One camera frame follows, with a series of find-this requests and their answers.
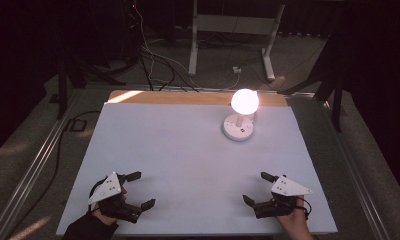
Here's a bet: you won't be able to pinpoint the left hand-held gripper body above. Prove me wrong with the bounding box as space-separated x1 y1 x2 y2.
87 171 143 224

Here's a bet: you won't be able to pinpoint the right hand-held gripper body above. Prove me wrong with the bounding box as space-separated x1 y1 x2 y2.
253 174 313 220

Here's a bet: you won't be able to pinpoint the person's left hand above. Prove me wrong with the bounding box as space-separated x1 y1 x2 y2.
91 187 128 228

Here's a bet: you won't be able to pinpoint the person's right hand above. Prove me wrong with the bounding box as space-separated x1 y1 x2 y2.
275 195 312 232

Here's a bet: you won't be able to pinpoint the white table sheet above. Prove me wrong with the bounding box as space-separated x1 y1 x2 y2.
55 101 339 237

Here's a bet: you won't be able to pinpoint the white globe table lamp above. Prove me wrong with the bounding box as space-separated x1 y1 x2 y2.
221 87 260 142

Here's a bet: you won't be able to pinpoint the black stand legs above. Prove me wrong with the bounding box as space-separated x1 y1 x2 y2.
277 29 345 133
49 46 127 120

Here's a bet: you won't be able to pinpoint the white metal stand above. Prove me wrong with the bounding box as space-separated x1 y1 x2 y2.
187 0 286 83

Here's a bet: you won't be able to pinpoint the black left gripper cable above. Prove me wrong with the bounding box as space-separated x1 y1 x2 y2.
87 177 106 213

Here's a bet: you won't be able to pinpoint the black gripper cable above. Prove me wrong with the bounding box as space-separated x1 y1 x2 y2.
295 196 313 220
87 177 106 213

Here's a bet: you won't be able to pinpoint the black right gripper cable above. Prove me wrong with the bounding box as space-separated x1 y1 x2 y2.
295 196 313 220

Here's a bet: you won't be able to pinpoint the long black floor cable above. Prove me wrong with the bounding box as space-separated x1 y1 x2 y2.
6 109 102 236

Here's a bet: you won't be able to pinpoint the aluminium floor rail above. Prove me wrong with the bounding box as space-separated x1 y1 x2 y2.
0 89 86 240
321 99 394 240

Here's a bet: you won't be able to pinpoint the black rectangular floor bracket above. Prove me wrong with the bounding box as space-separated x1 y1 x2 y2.
65 118 88 133

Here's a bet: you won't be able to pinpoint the black floor cable bundle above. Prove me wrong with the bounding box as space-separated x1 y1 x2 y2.
137 44 200 93

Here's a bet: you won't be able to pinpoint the white floor cable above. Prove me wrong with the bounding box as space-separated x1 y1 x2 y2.
133 0 242 91

